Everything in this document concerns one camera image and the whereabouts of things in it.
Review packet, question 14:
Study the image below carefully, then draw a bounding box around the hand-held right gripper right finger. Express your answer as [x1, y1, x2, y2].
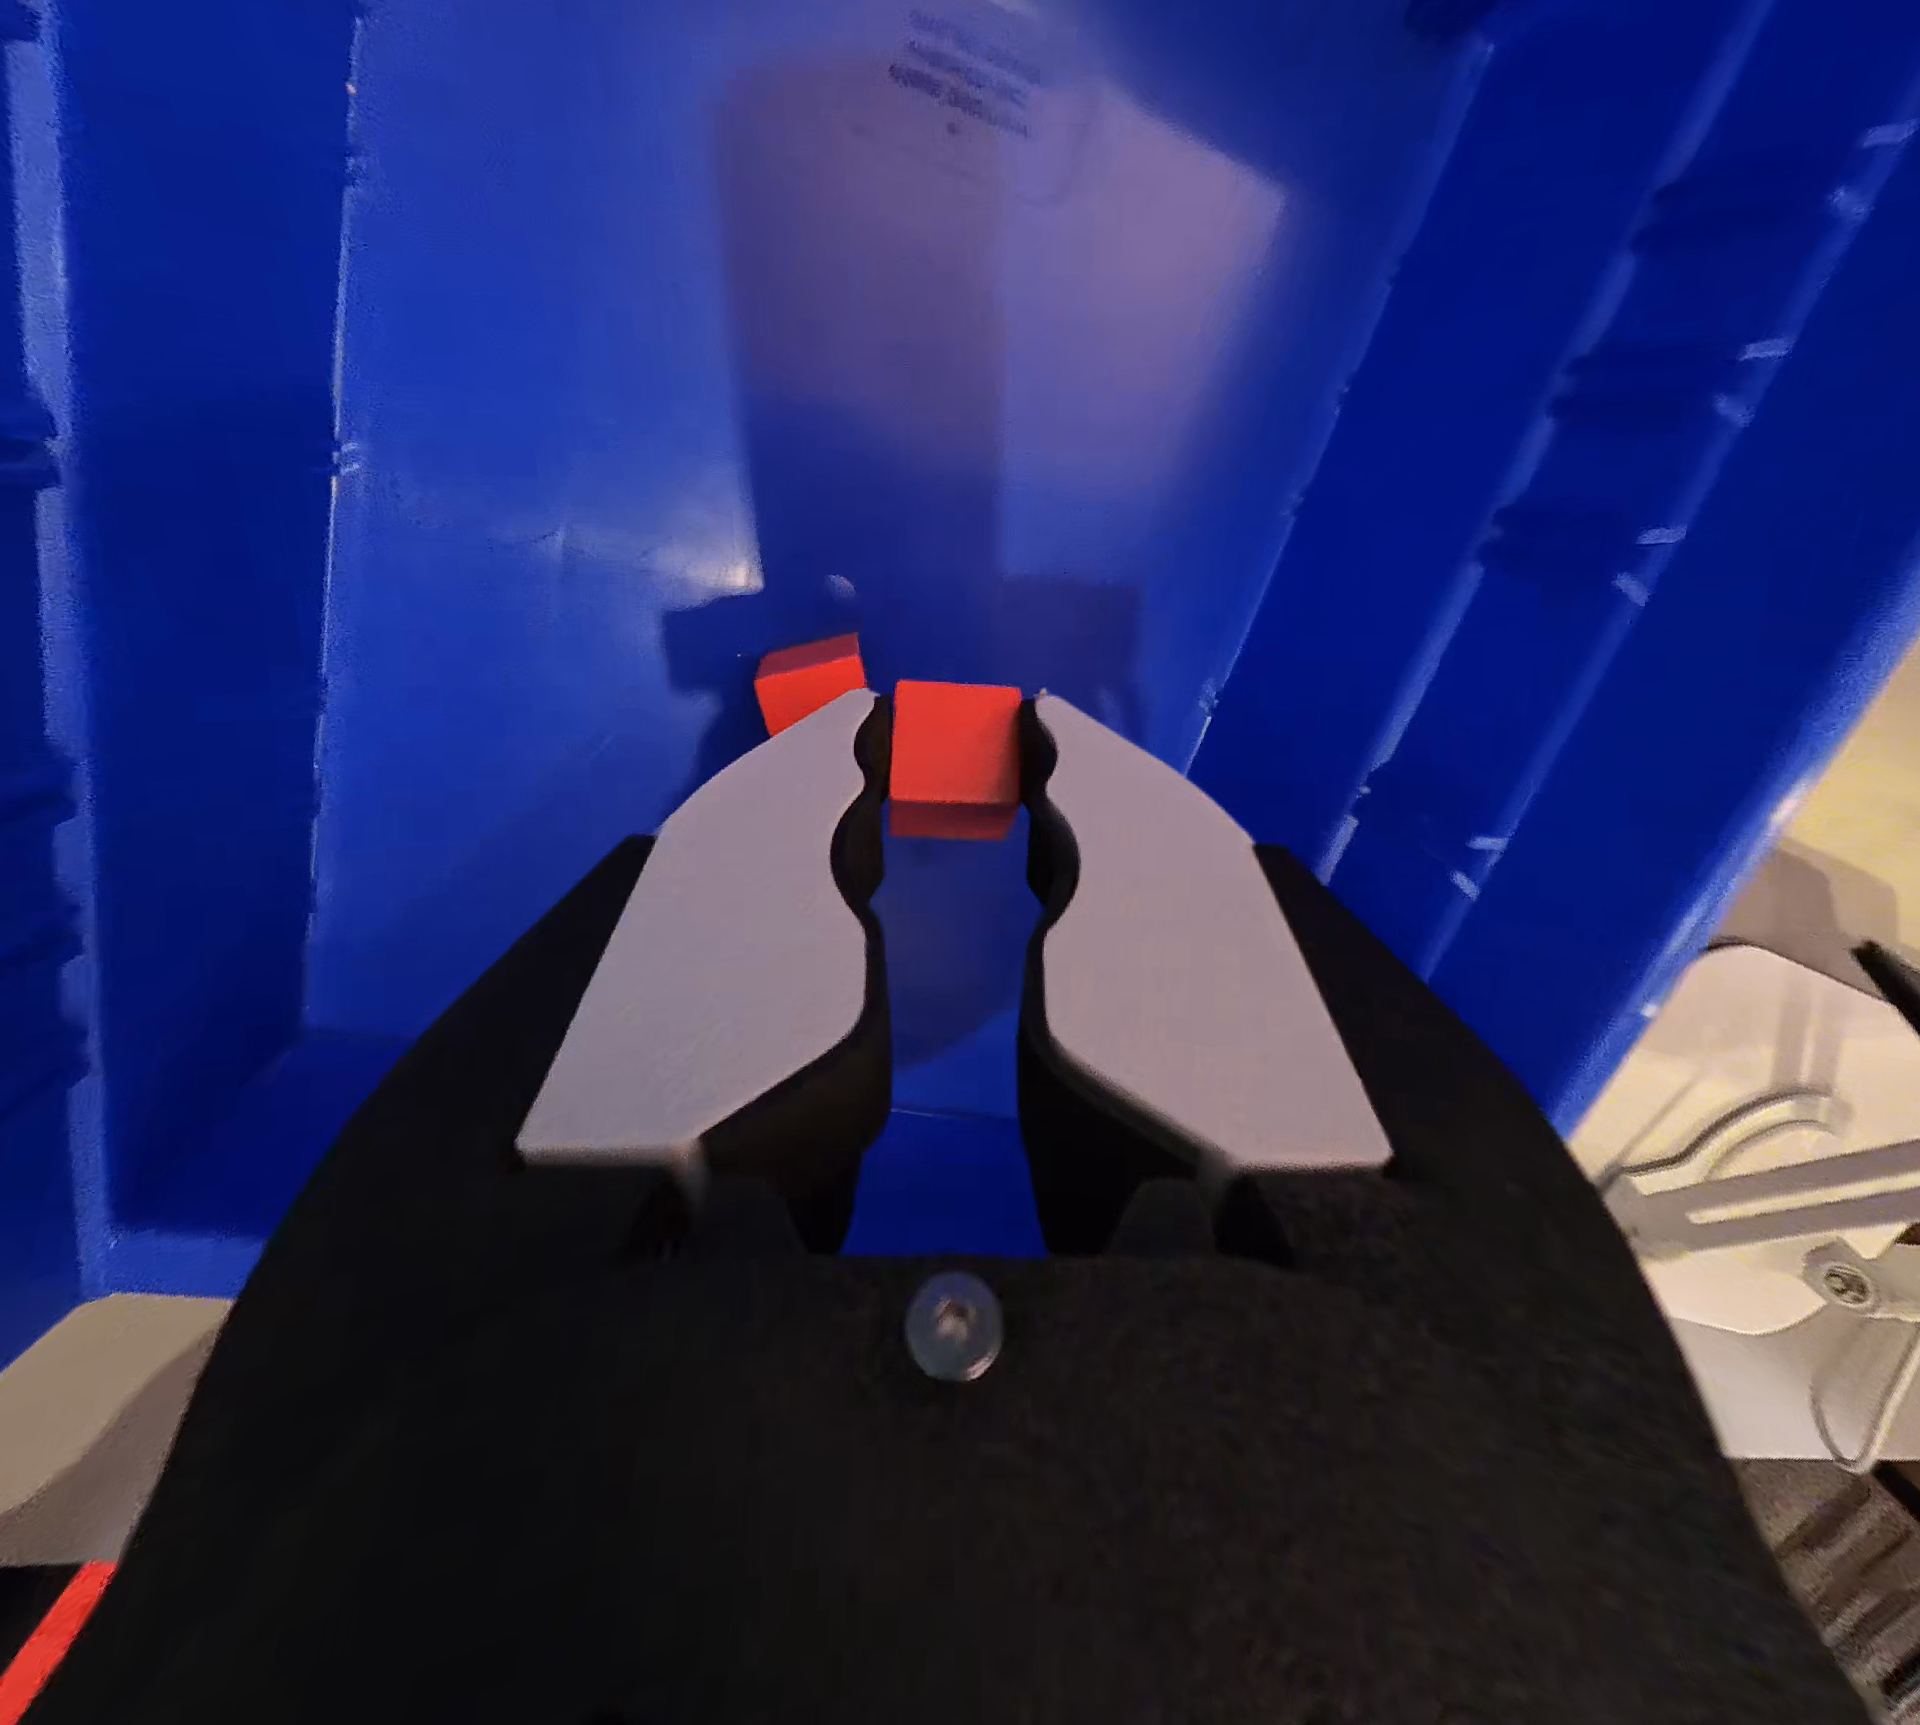
[1017, 690, 1395, 1208]

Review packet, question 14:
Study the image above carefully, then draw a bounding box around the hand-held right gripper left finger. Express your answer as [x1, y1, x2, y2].
[514, 685, 898, 1208]

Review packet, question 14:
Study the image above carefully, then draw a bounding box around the red wooden cube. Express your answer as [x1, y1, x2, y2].
[888, 679, 1027, 807]
[755, 631, 871, 739]

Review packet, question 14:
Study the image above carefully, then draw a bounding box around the blue plastic bin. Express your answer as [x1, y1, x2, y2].
[0, 0, 1920, 1367]

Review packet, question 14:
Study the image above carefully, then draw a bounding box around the orange striped object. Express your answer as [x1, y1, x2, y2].
[0, 1556, 120, 1688]

